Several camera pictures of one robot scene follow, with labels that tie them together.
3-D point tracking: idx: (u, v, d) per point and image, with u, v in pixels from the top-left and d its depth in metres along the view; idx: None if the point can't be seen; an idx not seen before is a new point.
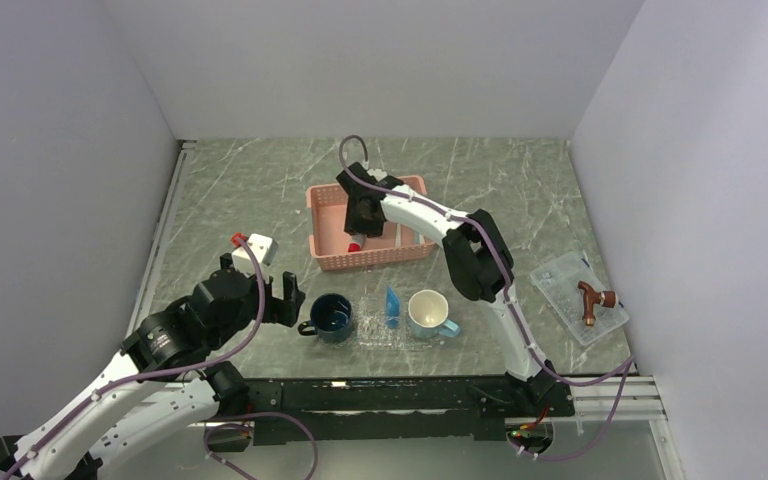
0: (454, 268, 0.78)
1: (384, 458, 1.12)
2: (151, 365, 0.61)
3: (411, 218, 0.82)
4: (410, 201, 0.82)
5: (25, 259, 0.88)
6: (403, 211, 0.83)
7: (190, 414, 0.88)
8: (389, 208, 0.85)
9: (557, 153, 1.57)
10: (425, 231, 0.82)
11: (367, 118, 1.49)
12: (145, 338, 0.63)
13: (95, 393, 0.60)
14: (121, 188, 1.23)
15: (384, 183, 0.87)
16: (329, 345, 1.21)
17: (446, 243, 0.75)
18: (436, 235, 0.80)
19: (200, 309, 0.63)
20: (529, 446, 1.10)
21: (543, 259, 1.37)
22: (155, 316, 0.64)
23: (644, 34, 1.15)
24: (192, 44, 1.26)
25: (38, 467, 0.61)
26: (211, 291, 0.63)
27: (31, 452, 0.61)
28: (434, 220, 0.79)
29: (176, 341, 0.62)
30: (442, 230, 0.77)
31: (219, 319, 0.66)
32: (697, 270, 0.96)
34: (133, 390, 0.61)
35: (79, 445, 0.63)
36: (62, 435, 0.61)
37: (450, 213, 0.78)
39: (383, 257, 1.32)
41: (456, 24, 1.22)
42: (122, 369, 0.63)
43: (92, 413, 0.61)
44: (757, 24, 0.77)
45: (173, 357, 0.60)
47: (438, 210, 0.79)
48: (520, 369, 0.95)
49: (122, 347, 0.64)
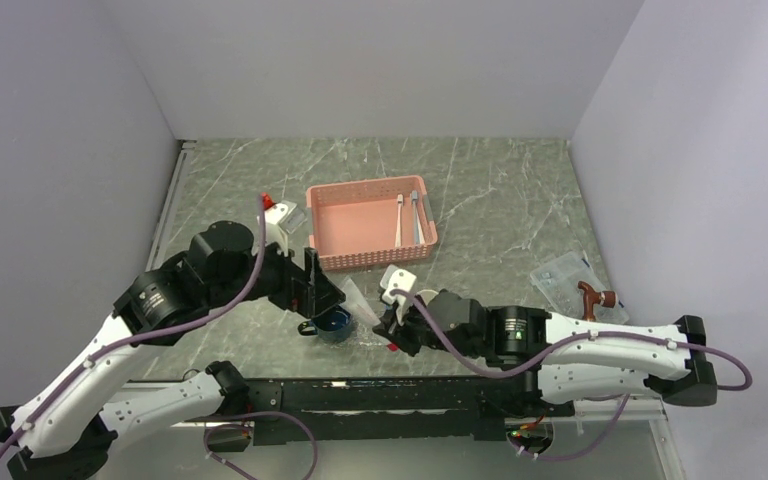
0: (683, 392, 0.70)
1: (385, 457, 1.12)
2: (147, 325, 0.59)
3: (602, 357, 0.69)
4: (596, 340, 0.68)
5: (25, 259, 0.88)
6: (589, 354, 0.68)
7: (196, 403, 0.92)
8: (557, 356, 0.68)
9: (557, 153, 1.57)
10: (628, 363, 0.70)
11: (367, 118, 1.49)
12: (137, 298, 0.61)
13: (88, 359, 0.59)
14: (121, 189, 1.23)
15: (529, 322, 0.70)
16: (329, 344, 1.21)
17: (697, 378, 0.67)
18: (650, 367, 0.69)
19: (200, 264, 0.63)
20: (529, 446, 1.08)
21: (543, 259, 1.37)
22: (150, 274, 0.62)
23: (645, 33, 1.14)
24: (192, 44, 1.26)
25: (36, 438, 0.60)
26: (210, 245, 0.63)
27: (27, 424, 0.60)
28: (656, 354, 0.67)
29: (171, 299, 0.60)
30: (674, 364, 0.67)
31: (218, 277, 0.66)
32: (698, 271, 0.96)
34: (127, 354, 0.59)
35: (76, 418, 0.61)
36: (57, 405, 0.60)
37: (670, 341, 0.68)
39: (383, 257, 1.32)
41: (457, 22, 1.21)
42: (115, 333, 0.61)
43: (86, 381, 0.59)
44: (757, 23, 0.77)
45: (168, 317, 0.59)
47: (651, 341, 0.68)
48: (555, 394, 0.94)
49: (115, 309, 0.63)
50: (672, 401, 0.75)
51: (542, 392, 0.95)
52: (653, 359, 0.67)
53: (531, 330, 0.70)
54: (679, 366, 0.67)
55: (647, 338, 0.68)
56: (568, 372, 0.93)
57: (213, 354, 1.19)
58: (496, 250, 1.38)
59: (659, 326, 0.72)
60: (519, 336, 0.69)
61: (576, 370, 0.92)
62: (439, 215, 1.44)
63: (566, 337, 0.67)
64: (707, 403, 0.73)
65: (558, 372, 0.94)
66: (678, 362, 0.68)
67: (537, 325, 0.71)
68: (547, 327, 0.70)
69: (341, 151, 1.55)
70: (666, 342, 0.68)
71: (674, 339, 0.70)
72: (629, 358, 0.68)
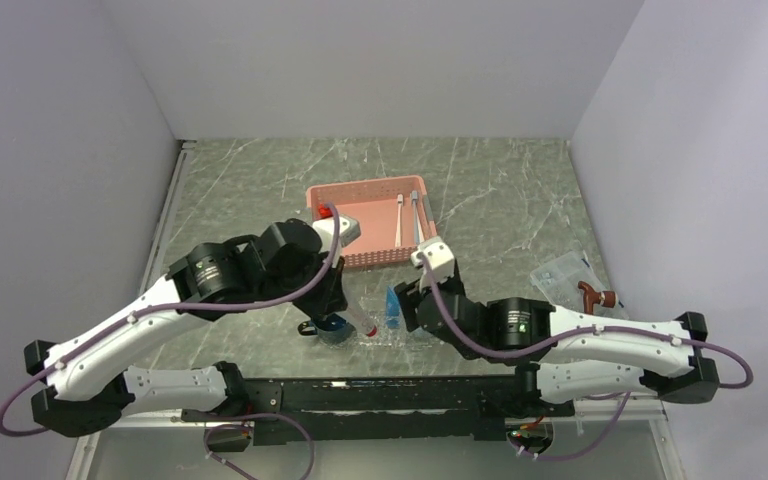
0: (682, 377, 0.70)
1: (384, 457, 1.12)
2: (196, 296, 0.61)
3: (606, 352, 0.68)
4: (599, 335, 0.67)
5: (26, 260, 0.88)
6: (589, 349, 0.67)
7: (202, 394, 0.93)
8: (559, 352, 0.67)
9: (557, 153, 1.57)
10: (634, 362, 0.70)
11: (367, 117, 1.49)
12: (193, 266, 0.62)
13: (133, 314, 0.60)
14: (121, 189, 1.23)
15: (527, 313, 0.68)
16: (329, 345, 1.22)
17: (699, 375, 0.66)
18: (654, 362, 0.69)
19: (268, 252, 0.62)
20: (529, 447, 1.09)
21: (543, 259, 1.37)
22: (208, 246, 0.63)
23: (645, 31, 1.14)
24: (192, 45, 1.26)
25: (64, 381, 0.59)
26: (285, 237, 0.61)
27: (59, 364, 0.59)
28: (660, 350, 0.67)
29: (224, 277, 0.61)
30: (677, 360, 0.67)
31: (280, 268, 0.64)
32: (698, 271, 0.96)
34: (171, 319, 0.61)
35: (107, 368, 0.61)
36: (94, 351, 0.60)
37: (677, 339, 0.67)
39: (383, 258, 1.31)
41: (457, 22, 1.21)
42: (165, 294, 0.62)
43: (126, 336, 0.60)
44: (756, 25, 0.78)
45: (217, 293, 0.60)
47: (654, 337, 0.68)
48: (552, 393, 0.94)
49: (168, 272, 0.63)
50: (670, 398, 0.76)
51: (540, 392, 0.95)
52: (657, 355, 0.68)
53: (534, 325, 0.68)
54: (683, 363, 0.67)
55: (651, 334, 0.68)
56: (566, 371, 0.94)
57: (213, 354, 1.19)
58: (496, 250, 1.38)
59: (662, 323, 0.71)
60: (522, 330, 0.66)
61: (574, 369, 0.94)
62: (439, 215, 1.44)
63: (570, 331, 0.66)
64: (705, 400, 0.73)
65: (556, 372, 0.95)
66: (682, 358, 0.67)
67: (540, 318, 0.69)
68: (550, 320, 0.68)
69: (341, 151, 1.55)
70: (670, 338, 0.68)
71: (678, 335, 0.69)
72: (632, 354, 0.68)
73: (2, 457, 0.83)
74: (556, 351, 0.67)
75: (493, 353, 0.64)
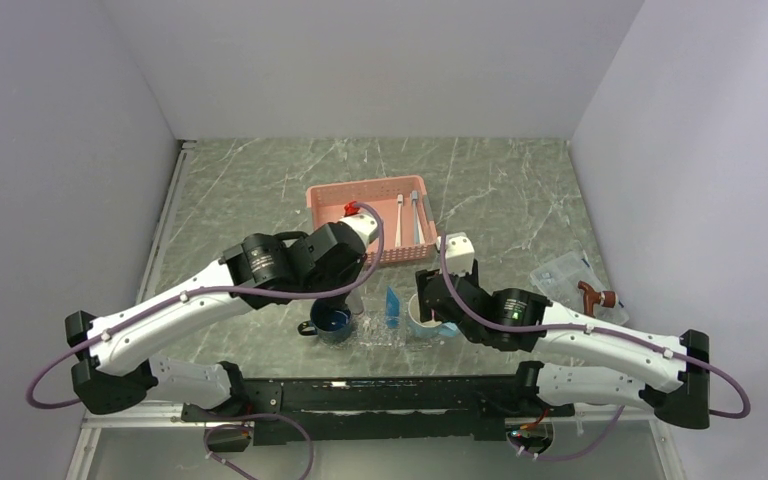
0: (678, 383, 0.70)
1: (384, 456, 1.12)
2: (249, 282, 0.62)
3: (594, 351, 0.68)
4: (588, 333, 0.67)
5: (25, 260, 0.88)
6: (576, 346, 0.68)
7: (208, 390, 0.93)
8: (547, 344, 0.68)
9: (557, 153, 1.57)
10: (624, 367, 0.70)
11: (367, 117, 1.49)
12: (247, 255, 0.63)
13: (186, 293, 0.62)
14: (120, 188, 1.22)
15: (523, 303, 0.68)
16: (329, 345, 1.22)
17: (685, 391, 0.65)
18: (643, 372, 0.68)
19: (320, 250, 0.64)
20: (529, 447, 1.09)
21: (543, 259, 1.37)
22: (259, 236, 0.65)
23: (645, 31, 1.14)
24: (192, 44, 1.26)
25: (108, 353, 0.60)
26: (338, 237, 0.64)
27: (106, 335, 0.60)
28: (649, 360, 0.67)
29: (274, 266, 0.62)
30: (665, 373, 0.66)
31: (325, 267, 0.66)
32: (698, 271, 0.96)
34: (222, 301, 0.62)
35: (149, 344, 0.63)
36: (142, 325, 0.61)
37: (669, 351, 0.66)
39: (383, 258, 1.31)
41: (457, 22, 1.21)
42: (216, 277, 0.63)
43: (176, 313, 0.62)
44: (756, 25, 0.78)
45: (268, 281, 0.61)
47: (646, 346, 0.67)
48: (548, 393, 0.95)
49: (222, 256, 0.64)
50: (669, 421, 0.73)
51: (540, 389, 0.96)
52: (645, 364, 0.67)
53: (529, 314, 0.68)
54: (671, 377, 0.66)
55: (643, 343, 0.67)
56: (568, 373, 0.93)
57: (213, 354, 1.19)
58: (496, 250, 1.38)
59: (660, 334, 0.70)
60: (515, 316, 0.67)
61: (576, 373, 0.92)
62: (439, 215, 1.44)
63: (561, 325, 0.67)
64: (701, 424, 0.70)
65: (558, 374, 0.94)
66: (671, 372, 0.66)
67: (536, 311, 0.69)
68: (546, 313, 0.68)
69: (341, 151, 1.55)
70: (662, 350, 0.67)
71: (672, 348, 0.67)
72: (621, 357, 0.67)
73: (2, 456, 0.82)
74: (544, 343, 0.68)
75: (487, 324, 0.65)
